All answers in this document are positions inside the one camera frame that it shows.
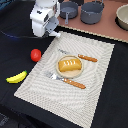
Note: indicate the round beige plate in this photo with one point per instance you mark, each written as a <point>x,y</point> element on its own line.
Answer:
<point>69,74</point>

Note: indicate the pink wooden board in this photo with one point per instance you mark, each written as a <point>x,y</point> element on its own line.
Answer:
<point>106,27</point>

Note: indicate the yellow banana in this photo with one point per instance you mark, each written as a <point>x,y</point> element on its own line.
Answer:
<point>17,78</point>

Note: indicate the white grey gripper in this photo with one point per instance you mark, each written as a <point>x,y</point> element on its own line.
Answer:
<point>44,20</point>

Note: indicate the beige bowl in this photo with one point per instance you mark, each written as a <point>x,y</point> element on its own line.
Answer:
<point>122,15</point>

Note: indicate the large grey pot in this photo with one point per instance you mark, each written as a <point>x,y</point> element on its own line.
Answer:
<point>91,12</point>

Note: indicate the white toy fish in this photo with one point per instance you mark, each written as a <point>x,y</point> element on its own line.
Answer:
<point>56,34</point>

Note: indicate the red tomato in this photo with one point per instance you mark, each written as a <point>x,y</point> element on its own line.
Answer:
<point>35,55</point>

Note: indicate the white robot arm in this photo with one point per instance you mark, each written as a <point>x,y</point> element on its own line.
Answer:
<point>46,4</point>

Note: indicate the beige woven placemat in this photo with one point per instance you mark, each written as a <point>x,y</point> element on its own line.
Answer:
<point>71,103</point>

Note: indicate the golden bread loaf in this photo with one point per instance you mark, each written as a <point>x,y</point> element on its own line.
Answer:
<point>69,65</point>

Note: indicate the fork with wooden handle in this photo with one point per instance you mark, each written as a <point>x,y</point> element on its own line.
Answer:
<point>55,77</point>

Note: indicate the small grey saucepan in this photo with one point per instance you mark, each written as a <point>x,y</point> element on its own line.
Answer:
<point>68,10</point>

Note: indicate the knife with wooden handle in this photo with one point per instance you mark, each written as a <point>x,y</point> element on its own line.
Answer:
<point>79,55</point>

